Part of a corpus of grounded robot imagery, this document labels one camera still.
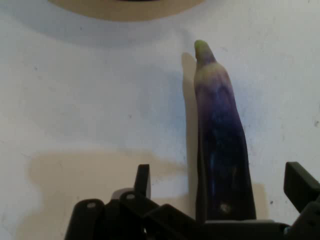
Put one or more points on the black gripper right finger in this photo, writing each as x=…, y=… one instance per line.
x=303, y=190

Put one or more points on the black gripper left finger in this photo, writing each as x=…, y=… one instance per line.
x=125, y=217

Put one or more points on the purple toy eggplant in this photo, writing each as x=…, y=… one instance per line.
x=220, y=125

